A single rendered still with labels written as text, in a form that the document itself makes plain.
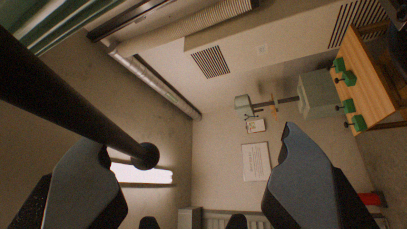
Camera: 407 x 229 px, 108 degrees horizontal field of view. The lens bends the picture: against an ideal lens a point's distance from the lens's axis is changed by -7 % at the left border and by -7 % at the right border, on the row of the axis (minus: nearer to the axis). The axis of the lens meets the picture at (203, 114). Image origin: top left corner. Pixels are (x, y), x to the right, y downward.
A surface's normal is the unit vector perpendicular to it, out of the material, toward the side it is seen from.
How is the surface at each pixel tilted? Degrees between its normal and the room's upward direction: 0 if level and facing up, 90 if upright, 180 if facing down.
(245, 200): 90
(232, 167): 90
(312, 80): 90
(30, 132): 180
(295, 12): 90
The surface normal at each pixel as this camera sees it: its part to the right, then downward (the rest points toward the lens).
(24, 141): 0.92, -0.17
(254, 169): -0.40, -0.37
